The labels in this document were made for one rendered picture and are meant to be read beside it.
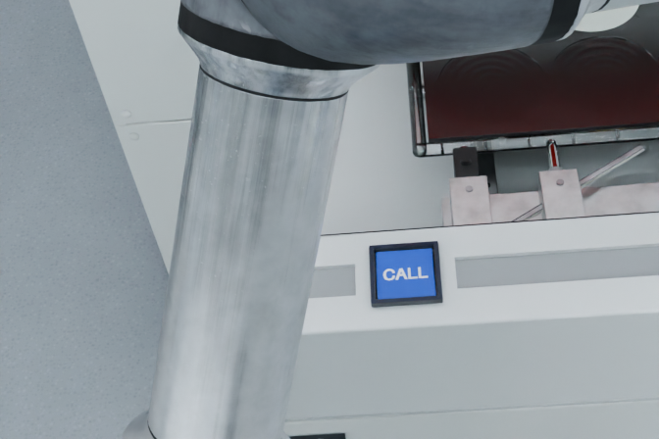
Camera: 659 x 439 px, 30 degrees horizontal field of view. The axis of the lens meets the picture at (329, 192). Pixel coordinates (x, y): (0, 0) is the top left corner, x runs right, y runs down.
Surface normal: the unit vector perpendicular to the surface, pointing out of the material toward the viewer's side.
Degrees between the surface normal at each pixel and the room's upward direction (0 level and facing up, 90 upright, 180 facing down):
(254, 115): 57
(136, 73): 90
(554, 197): 0
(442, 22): 86
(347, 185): 0
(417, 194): 0
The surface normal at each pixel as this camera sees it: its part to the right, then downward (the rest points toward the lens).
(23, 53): -0.10, -0.61
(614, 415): 0.01, 0.79
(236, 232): -0.15, 0.33
